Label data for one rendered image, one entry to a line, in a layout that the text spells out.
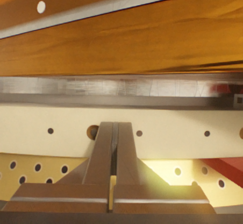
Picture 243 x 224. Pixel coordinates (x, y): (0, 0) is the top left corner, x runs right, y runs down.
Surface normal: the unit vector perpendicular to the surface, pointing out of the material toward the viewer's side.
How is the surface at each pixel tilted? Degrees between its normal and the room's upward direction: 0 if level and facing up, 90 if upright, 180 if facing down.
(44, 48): 90
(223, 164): 90
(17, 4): 92
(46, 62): 90
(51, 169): 62
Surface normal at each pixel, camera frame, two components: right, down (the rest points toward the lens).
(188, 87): 0.09, 0.09
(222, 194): 0.12, -0.39
